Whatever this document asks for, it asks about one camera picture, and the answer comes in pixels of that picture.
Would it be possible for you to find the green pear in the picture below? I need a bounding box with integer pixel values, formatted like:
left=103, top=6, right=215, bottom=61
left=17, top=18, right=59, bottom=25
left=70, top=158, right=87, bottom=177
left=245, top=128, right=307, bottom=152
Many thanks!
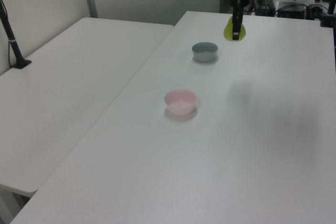
left=223, top=16, right=248, bottom=42

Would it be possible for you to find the black electronics box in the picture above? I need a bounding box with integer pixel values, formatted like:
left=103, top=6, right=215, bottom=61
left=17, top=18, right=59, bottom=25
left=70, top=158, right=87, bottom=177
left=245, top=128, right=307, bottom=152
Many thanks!
left=275, top=1, right=308, bottom=19

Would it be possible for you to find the black device with green parts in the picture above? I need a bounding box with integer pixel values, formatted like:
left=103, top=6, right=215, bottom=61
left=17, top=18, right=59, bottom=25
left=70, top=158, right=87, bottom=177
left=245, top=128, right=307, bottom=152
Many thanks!
left=252, top=0, right=276, bottom=16

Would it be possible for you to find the pink plastic bowl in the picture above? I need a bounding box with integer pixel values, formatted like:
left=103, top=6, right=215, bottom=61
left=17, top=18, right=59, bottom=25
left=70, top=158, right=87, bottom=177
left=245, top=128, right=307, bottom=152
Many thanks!
left=164, top=89, right=197, bottom=116

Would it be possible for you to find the black camera stand pole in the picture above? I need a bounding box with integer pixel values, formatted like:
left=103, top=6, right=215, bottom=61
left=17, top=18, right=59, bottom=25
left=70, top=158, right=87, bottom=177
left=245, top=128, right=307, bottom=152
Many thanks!
left=0, top=0, right=33, bottom=70

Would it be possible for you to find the white side table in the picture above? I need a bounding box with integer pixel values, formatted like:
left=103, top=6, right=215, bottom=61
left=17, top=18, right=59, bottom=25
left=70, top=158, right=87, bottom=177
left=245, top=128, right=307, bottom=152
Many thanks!
left=0, top=17, right=175, bottom=222

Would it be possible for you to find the grey plastic bowl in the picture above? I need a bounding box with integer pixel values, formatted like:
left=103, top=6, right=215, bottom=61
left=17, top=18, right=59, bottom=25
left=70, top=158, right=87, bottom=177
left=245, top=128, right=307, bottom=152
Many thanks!
left=192, top=41, right=219, bottom=63

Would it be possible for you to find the black clamped stand pole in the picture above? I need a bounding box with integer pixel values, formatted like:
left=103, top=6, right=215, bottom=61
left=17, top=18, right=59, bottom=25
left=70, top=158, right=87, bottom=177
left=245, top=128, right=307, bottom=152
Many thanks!
left=318, top=0, right=336, bottom=28

